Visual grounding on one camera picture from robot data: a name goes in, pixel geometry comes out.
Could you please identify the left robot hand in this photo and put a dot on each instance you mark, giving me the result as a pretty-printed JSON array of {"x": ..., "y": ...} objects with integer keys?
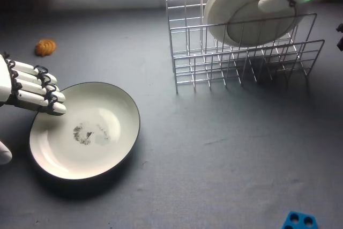
[{"x": 26, "y": 89}]

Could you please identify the swirl-shaped tan cookie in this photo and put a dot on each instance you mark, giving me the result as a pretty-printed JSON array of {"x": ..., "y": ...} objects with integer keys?
[{"x": 46, "y": 47}]

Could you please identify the black-rimmed white plate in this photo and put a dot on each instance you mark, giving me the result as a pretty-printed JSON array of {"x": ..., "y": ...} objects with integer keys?
[{"x": 88, "y": 132}]

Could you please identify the blue block with holes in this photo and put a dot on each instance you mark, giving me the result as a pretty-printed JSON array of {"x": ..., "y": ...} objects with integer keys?
[{"x": 288, "y": 223}]

